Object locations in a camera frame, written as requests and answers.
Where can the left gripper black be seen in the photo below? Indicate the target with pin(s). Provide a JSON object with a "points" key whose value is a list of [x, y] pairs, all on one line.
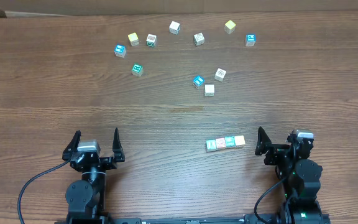
{"points": [[110, 163]]}

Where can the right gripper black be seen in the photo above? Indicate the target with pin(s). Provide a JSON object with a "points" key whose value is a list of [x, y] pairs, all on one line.
{"points": [[275, 152]]}

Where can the yellow side picture block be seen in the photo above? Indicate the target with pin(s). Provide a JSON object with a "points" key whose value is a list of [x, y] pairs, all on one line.
{"points": [[239, 141]]}

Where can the white block blue side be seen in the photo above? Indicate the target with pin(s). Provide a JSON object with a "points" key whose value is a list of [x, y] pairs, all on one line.
{"points": [[230, 141]]}

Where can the red letter U block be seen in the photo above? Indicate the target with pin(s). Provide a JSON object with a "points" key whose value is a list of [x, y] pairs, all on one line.
{"points": [[220, 143]]}

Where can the white grapes picture block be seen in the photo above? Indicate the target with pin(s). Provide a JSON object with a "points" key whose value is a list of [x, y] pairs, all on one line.
{"points": [[211, 145]]}

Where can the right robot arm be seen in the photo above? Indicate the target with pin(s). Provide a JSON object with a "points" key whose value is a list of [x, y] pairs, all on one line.
{"points": [[298, 175]]}

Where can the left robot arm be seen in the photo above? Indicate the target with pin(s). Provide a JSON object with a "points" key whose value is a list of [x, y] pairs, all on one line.
{"points": [[86, 197]]}

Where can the white block yellow side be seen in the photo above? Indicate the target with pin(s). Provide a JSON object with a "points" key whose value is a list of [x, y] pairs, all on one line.
{"points": [[209, 90]]}

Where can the white picture block dark side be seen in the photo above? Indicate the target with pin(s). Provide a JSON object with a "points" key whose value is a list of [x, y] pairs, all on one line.
{"points": [[220, 74]]}

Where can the blue letter T block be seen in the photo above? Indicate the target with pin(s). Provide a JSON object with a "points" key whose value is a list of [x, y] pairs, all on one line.
{"points": [[198, 81]]}

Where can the green letter R block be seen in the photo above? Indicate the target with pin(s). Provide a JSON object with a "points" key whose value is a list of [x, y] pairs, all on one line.
{"points": [[137, 70]]}

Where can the blue letter P block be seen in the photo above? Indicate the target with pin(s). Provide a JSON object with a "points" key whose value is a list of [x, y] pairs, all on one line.
{"points": [[250, 40]]}

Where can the blue letter block far left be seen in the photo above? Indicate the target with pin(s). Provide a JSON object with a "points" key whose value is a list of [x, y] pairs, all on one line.
{"points": [[120, 50]]}

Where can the yellow top block right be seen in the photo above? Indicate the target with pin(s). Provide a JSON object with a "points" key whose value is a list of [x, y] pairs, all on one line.
{"points": [[229, 27]]}

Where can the yellow top block left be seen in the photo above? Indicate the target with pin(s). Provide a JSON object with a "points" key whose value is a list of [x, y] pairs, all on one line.
{"points": [[133, 39]]}

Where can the white picture block centre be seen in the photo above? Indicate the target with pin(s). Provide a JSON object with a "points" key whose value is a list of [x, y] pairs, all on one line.
{"points": [[199, 39]]}

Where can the wooden block green letter side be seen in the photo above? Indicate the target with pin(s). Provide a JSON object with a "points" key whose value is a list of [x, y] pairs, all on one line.
{"points": [[151, 40]]}

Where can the white block top centre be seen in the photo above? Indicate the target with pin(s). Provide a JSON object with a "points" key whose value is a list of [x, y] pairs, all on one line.
{"points": [[174, 27]]}

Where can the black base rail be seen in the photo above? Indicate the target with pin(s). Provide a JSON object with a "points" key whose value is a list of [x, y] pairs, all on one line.
{"points": [[247, 219]]}

